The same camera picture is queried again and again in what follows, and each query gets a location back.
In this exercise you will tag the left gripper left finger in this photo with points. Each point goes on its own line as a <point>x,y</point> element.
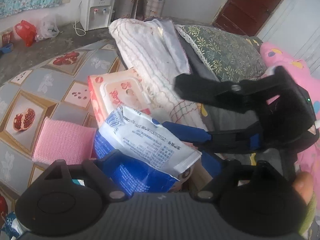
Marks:
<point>105,186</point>

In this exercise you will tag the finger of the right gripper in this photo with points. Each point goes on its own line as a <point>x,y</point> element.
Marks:
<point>239,141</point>
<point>238,97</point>

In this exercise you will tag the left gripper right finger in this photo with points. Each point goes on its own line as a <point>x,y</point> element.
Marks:
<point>223,177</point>

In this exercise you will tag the pink sponge cloth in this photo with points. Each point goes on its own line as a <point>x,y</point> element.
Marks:
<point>63,140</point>

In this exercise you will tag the blue white wipes pack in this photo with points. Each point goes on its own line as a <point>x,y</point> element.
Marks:
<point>139,154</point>

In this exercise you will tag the right hand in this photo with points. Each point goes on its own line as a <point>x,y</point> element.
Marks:
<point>303,184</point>

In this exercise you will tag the grey duck blanket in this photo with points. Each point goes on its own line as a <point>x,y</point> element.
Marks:
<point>216,119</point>

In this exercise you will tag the green floral pillow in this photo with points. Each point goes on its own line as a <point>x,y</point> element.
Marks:
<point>229,56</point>

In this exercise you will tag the pink plush cushion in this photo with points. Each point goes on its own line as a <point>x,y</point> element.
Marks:
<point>272,56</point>

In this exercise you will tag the pink wet wipes pack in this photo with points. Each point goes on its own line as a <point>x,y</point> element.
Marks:
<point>111,90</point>

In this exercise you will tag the white folded quilt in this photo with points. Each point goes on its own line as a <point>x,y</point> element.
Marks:
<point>152,48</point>

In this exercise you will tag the clear plastic bag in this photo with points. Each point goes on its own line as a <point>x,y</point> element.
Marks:
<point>46,28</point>

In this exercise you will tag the red plastic bag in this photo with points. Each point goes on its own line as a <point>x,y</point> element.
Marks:
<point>26,31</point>

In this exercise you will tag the white water dispenser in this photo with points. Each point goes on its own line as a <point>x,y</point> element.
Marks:
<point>96,14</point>

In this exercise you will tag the red tin can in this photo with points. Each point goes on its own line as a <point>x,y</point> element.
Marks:
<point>7,37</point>

